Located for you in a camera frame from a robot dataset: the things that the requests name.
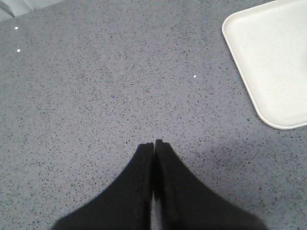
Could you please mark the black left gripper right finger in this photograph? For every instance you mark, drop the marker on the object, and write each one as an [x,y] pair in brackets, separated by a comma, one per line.
[187,204]

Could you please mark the cream rectangular plastic tray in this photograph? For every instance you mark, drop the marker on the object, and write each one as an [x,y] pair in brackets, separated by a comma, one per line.
[269,46]

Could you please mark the grey-white pleated curtain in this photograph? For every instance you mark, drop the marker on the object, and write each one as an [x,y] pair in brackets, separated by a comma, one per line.
[14,8]

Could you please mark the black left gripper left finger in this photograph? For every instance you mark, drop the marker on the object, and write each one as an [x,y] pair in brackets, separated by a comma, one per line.
[124,205]

